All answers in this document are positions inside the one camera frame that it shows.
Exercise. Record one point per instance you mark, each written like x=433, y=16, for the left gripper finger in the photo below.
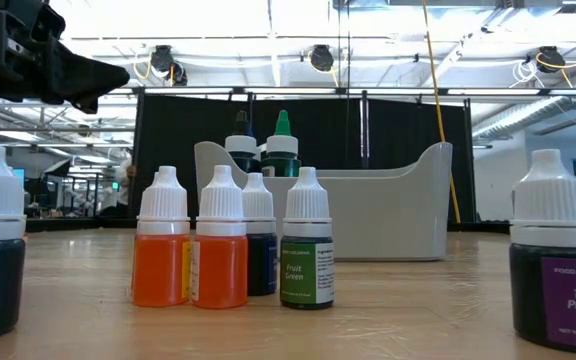
x=88, y=82

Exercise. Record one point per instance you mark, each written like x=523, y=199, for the large bottle with black tip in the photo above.
x=242, y=145

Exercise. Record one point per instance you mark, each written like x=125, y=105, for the large bottle with green tip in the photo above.
x=282, y=145

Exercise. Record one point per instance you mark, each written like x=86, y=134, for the small blue dropper bottle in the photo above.
x=260, y=260

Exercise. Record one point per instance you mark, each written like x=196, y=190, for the small Fruit Green dropper bottle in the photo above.
x=300, y=280

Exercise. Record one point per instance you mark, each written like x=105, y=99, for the pale grey plastic bin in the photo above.
x=378, y=215

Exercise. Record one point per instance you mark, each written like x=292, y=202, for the small Taro Purple dropper bottle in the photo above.
x=533, y=300

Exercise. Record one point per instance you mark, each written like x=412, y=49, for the black curtain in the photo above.
x=183, y=130

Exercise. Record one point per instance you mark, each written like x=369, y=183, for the person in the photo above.
x=124, y=185

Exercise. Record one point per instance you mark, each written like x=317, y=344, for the small orange dropper bottle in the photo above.
x=160, y=270
x=220, y=270

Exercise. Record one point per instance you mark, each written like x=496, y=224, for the long ceiling light bar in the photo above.
x=293, y=91

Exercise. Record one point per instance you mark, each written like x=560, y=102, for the distant black workstation frame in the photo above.
x=78, y=200

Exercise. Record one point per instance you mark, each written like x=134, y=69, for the black aluminium rig frame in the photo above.
x=68, y=225

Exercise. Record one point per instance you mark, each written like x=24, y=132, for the silver ventilation duct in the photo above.
x=518, y=117

